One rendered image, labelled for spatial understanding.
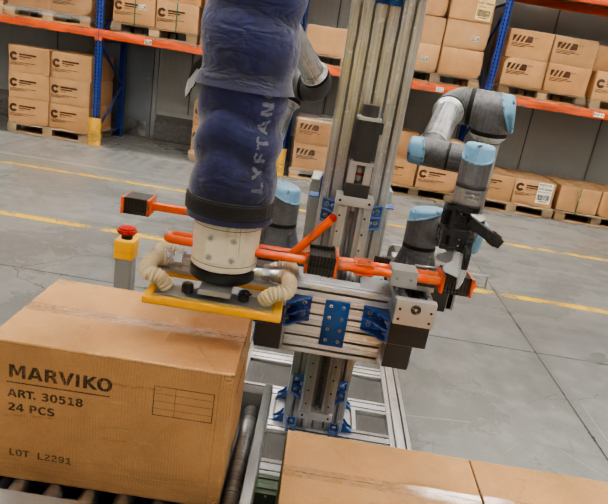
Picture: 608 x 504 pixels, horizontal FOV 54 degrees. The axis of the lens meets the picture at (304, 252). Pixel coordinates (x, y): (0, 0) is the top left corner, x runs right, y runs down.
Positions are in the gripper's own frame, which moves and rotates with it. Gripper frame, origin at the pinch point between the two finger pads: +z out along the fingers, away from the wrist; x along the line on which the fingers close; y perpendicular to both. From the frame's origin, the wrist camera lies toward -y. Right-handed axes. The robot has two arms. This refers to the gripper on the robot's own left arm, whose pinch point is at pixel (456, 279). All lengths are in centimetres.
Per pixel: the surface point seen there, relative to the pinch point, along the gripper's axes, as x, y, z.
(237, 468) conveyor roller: 4, 49, 66
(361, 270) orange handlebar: 3.9, 25.2, 0.3
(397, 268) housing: 2.6, 16.1, -1.4
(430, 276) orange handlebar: 2.8, 7.4, -0.7
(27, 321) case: 10, 107, 26
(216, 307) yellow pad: 16, 59, 11
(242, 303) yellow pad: 13, 53, 11
